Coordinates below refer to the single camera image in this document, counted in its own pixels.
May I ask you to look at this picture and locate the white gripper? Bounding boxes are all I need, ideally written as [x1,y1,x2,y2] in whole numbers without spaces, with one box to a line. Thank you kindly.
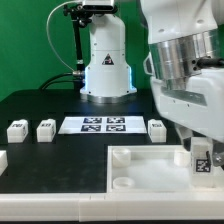
[151,69,224,167]

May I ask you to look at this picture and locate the white square table top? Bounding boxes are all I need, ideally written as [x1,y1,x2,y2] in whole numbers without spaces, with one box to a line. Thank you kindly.
[107,145,224,193]

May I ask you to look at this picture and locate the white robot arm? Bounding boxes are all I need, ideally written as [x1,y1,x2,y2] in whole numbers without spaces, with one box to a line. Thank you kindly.
[81,0,224,166]

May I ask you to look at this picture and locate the white sheet with fiducial markers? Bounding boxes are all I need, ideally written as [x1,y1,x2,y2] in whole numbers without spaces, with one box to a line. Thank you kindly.
[59,116,147,134]

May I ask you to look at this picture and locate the white left fence block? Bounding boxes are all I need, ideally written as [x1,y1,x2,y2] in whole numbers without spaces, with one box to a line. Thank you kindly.
[0,151,8,176]

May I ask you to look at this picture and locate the white front fence rail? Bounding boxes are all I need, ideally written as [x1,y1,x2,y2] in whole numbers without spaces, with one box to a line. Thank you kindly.
[0,192,224,222]

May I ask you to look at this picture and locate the black cables at base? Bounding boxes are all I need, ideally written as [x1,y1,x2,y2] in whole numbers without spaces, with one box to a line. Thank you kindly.
[39,70,87,91]

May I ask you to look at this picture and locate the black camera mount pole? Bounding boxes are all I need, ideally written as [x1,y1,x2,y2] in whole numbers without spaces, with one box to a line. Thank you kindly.
[63,4,92,89]

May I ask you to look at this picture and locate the grey camera on mount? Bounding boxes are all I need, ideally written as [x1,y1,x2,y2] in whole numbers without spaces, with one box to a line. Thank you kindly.
[82,0,117,13]

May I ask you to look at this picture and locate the grey cable loop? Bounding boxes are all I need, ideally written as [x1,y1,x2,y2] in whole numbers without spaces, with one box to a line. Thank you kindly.
[46,0,82,74]

